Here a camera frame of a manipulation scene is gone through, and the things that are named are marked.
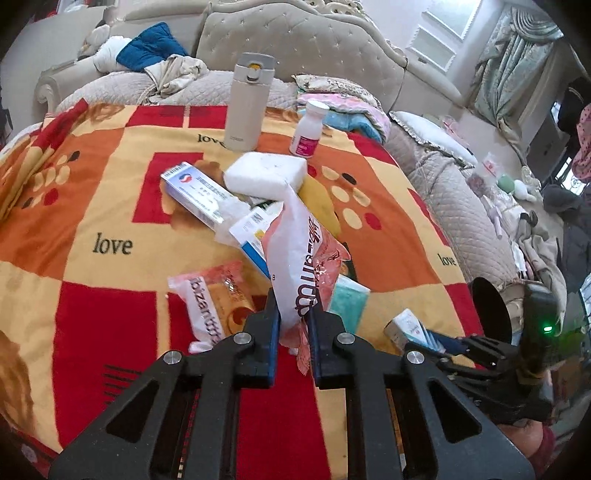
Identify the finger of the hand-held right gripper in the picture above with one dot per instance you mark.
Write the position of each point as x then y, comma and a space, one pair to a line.
443, 342
459, 371

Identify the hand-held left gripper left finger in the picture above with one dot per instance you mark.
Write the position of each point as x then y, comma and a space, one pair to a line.
275, 332

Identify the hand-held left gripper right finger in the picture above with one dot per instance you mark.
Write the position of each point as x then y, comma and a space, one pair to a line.
314, 344

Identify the small white box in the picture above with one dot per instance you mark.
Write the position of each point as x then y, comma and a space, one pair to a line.
404, 327

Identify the white plastic bag red print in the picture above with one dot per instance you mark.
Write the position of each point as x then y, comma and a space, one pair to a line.
291, 258

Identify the white tissue pack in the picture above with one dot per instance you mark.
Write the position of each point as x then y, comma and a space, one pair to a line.
263, 173

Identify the person's right forearm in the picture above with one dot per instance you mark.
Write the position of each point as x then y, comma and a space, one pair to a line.
531, 443

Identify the teal tissue pack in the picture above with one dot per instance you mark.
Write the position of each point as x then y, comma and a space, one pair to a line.
348, 300

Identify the pink snack packet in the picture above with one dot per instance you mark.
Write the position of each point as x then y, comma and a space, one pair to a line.
207, 300

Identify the beige cloth pile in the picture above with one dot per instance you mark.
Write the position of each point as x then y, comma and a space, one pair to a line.
540, 249

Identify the blue white medicine box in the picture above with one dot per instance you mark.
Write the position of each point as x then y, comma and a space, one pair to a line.
249, 233

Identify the dark clothes pile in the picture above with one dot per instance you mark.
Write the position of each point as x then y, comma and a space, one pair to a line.
572, 221

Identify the pink stick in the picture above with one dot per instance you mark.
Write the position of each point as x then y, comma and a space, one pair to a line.
495, 220

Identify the white plush toy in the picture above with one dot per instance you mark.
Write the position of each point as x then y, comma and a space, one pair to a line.
526, 189

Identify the green plush toy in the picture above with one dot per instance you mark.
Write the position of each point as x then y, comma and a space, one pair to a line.
506, 183

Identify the blue white toothpaste box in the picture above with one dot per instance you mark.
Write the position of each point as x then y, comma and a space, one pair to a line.
194, 187

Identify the clear bag red print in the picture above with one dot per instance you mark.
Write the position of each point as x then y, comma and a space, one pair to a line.
490, 165

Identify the white pill bottle pink label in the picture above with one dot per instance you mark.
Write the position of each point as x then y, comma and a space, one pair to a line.
307, 134

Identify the white ruffled pillow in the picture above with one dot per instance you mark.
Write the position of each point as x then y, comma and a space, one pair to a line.
429, 131

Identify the red orange printed blanket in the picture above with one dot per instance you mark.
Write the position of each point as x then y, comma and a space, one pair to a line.
101, 194

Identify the light blue towel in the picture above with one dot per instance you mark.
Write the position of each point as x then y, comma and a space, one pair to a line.
358, 124

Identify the beige thermos bottle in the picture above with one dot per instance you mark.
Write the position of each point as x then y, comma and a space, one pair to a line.
244, 106

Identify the pink knitted blanket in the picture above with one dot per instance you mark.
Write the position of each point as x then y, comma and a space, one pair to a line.
351, 104

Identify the pale green curtain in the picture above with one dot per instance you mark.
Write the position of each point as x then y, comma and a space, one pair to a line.
508, 69

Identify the beige crumpled garment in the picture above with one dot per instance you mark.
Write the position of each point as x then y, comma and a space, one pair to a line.
178, 71

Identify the beige tufted sofa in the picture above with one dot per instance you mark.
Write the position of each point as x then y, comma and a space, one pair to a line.
300, 41

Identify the blue garment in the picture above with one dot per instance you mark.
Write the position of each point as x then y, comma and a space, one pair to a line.
147, 48

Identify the white cloth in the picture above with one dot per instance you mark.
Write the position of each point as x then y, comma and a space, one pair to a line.
108, 53

